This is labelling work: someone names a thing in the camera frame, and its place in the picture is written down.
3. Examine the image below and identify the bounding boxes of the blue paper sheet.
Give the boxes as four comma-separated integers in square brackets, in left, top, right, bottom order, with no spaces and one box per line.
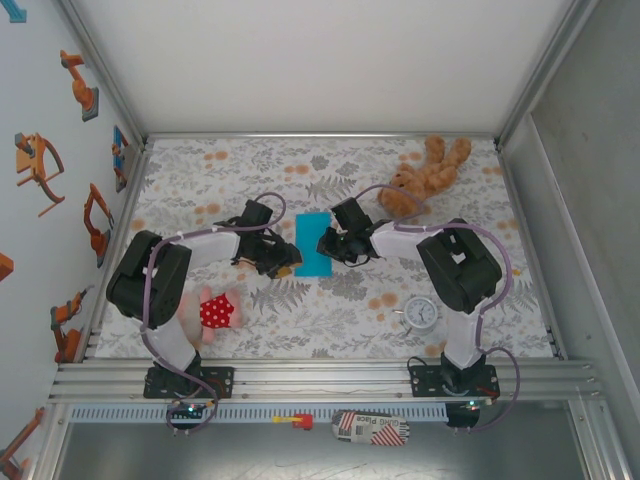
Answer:
[293,212,335,279]

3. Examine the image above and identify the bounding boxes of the pink plush toy polka-dot dress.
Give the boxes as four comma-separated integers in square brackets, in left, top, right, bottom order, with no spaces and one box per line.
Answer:
[177,288,247,346]

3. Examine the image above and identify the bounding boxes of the floral print tablecloth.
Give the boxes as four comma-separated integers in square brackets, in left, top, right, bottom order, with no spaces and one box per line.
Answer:
[94,137,556,360]

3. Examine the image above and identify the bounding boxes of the silver alarm clock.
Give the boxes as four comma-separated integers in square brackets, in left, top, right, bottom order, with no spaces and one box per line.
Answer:
[394,295,440,337]

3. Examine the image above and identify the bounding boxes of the brown teddy bear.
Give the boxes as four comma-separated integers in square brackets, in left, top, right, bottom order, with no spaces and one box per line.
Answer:
[375,134,474,219]

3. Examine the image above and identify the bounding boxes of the red yellow utility knife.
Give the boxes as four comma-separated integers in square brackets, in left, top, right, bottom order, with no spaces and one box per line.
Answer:
[272,413,314,431]

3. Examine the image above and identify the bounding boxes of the printed stars stripes pouch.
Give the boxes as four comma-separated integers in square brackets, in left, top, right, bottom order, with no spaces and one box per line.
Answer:
[331,409,411,446]

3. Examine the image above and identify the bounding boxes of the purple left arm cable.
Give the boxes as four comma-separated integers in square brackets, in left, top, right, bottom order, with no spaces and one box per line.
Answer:
[139,192,289,437]

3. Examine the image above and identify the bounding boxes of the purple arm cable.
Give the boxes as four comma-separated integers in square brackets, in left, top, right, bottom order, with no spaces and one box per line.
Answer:
[357,183,524,434]
[139,192,289,437]

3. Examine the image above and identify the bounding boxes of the aluminium frame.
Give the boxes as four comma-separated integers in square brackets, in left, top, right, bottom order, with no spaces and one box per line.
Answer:
[47,0,636,480]

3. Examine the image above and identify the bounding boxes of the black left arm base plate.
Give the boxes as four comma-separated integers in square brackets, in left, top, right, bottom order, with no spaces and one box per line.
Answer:
[143,366,236,400]

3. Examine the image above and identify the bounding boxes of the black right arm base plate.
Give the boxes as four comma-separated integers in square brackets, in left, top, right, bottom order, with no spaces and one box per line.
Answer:
[408,364,500,399]

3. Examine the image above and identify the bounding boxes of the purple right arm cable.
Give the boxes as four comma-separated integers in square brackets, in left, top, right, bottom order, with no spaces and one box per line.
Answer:
[357,183,524,434]

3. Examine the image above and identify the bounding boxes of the grey slotted cable tray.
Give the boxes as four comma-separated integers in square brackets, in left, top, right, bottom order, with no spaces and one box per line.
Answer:
[69,403,449,422]

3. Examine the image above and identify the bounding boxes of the blue orange machine wall sticker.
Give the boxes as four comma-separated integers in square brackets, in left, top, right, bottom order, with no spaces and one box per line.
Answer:
[112,124,132,194]

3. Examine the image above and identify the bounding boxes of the orange clamp machine wall sticker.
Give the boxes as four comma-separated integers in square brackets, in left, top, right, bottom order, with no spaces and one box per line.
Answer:
[13,132,66,217]

